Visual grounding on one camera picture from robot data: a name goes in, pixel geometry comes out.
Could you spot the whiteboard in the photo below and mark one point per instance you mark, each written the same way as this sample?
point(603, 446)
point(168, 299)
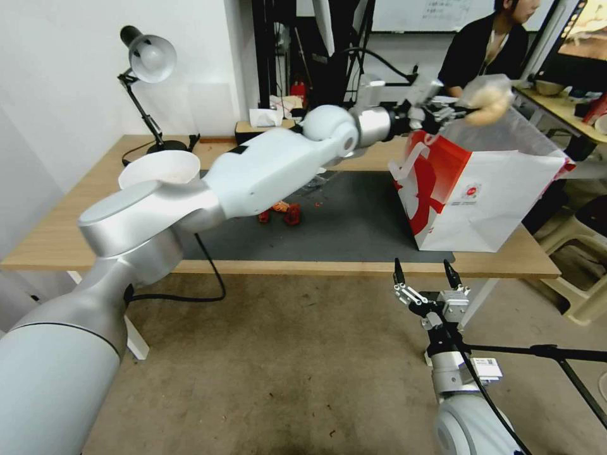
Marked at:
point(417, 14)

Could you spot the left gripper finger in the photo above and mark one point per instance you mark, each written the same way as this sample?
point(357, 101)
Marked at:
point(446, 101)
point(453, 114)

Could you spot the computer monitor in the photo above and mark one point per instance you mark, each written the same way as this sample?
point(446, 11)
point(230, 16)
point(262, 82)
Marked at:
point(581, 31)

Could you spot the person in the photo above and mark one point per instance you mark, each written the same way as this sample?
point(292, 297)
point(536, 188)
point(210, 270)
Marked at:
point(483, 45)

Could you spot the wooden work table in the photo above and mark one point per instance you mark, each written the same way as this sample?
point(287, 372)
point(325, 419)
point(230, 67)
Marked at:
point(95, 204)

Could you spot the dark grey table mat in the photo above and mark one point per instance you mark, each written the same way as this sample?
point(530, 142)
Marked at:
point(332, 223)

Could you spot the metal bowl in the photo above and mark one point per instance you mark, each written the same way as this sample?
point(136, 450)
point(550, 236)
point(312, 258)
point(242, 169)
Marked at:
point(547, 87)

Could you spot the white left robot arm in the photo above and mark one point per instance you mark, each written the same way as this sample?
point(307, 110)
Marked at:
point(265, 166)

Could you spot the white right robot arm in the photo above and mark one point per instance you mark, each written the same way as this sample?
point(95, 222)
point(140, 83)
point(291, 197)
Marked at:
point(467, 412)

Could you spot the red and white delivery bag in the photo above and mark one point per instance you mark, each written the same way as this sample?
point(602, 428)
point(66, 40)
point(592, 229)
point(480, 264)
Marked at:
point(469, 194)

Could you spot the wooden tissue box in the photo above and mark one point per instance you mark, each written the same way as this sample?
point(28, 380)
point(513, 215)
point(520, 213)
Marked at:
point(261, 124)

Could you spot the orange food piece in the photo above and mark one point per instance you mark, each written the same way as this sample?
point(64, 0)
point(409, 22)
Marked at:
point(280, 206)

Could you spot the white paper bowl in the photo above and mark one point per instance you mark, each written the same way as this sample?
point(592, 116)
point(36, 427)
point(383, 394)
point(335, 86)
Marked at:
point(159, 171)

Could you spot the black desk lamp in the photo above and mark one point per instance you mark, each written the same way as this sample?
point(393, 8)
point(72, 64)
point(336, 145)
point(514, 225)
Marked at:
point(147, 61)

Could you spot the black tripod stand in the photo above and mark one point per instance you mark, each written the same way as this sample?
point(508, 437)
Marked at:
point(536, 353)

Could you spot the red food piece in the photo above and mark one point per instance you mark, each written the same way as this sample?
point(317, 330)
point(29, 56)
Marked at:
point(292, 215)
point(263, 217)

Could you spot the beige plastic stool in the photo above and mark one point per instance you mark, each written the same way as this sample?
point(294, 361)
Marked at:
point(581, 265)

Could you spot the wooden side table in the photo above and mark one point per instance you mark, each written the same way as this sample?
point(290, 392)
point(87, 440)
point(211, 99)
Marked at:
point(559, 111)

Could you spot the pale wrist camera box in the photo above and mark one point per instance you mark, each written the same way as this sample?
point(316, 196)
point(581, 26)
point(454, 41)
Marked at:
point(453, 308)
point(427, 90)

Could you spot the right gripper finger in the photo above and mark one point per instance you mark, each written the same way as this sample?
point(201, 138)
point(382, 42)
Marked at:
point(455, 279)
point(403, 286)

